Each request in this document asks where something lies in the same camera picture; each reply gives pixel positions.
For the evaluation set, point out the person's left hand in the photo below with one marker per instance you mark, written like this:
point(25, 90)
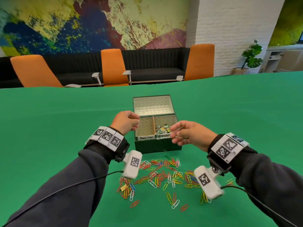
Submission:
point(124, 121)

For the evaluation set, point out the person's right hand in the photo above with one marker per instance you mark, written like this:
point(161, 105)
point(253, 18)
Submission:
point(194, 134)

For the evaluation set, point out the heap of sorted binder clips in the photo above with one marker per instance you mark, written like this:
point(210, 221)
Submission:
point(163, 129)

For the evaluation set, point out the dark green divided box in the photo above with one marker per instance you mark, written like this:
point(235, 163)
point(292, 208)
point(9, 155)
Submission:
point(156, 147)

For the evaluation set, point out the pile of coloured paper clips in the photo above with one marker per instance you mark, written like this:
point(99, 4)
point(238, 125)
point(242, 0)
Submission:
point(163, 174)

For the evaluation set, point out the person's right forearm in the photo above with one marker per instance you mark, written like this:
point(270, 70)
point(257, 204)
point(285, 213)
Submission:
point(272, 186)

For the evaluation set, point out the person's left forearm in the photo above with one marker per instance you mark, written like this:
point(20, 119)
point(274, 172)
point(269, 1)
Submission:
point(66, 191)

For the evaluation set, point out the left wrist marker band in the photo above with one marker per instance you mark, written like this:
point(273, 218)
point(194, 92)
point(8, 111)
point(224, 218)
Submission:
point(107, 138)

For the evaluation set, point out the wrist marker band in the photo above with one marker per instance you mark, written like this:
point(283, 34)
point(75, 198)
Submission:
point(107, 138)
point(227, 148)

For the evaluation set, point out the right wrist marker band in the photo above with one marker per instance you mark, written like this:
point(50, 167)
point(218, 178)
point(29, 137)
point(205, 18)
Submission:
point(227, 148)

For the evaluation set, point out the orange chair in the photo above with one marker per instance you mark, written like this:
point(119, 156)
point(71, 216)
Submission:
point(35, 72)
point(113, 67)
point(201, 62)

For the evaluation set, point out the black bench sofa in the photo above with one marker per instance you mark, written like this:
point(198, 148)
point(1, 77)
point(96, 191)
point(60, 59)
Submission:
point(156, 63)

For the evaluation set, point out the green table cloth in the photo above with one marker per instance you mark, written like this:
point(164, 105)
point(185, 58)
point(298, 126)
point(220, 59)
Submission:
point(47, 125)

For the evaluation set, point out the potted green plant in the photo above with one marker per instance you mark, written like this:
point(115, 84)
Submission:
point(252, 56)

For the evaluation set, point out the white shelf unit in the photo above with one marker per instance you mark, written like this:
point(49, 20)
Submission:
point(286, 59)

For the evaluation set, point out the dark framed window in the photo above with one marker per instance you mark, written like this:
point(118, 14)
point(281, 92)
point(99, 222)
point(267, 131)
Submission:
point(301, 38)

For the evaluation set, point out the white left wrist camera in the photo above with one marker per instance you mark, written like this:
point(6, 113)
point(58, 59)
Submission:
point(132, 164)

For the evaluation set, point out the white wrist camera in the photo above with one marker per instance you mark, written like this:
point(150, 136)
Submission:
point(207, 183)
point(132, 164)

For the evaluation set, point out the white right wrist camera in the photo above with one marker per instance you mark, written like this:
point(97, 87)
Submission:
point(207, 183)

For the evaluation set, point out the colourful wall mural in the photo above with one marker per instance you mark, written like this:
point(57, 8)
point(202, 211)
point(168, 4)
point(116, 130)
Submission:
point(82, 23)

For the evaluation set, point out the green yellow wall painting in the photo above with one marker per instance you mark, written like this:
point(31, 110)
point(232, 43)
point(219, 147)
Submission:
point(286, 21)

